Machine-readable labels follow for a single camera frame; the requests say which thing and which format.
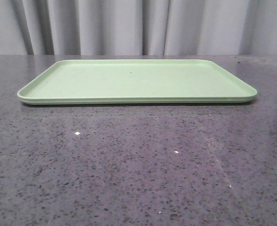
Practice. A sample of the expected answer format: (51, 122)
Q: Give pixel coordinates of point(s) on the light green plastic tray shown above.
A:
(135, 81)

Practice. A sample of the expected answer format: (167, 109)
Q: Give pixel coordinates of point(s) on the grey pleated curtain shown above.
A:
(138, 27)

